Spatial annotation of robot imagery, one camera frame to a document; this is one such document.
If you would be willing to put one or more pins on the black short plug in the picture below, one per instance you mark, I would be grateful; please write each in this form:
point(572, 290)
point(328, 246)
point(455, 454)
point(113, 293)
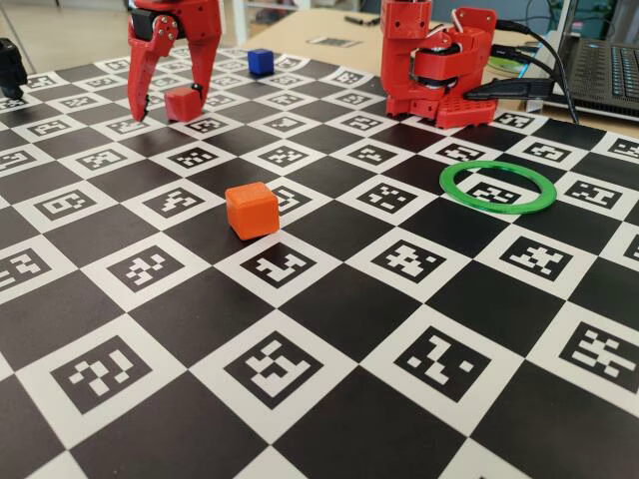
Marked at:
point(504, 51)

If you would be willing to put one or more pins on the red cube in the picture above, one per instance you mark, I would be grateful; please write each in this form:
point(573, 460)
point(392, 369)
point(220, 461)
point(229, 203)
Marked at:
point(180, 106)

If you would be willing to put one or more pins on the red gripper black motor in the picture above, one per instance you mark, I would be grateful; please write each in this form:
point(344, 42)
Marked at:
point(196, 25)

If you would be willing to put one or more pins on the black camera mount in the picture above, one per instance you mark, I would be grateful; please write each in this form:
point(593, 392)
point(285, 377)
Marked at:
point(11, 65)

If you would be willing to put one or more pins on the blue cube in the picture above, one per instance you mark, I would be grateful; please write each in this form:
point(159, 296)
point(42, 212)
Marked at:
point(259, 62)

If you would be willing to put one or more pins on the grey laptop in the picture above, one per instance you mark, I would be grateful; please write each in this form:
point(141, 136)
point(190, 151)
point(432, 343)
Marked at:
point(599, 70)

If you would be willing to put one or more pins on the black white marker checkerboard mat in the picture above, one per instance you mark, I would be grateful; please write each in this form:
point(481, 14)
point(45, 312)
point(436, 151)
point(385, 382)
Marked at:
point(319, 324)

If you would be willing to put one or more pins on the printed marker paper sheet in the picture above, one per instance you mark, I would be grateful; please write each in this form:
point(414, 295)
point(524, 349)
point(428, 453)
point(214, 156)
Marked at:
point(334, 42)

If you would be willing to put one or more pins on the orange cube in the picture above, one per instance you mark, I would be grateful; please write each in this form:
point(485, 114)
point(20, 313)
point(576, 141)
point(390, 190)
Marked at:
point(252, 212)

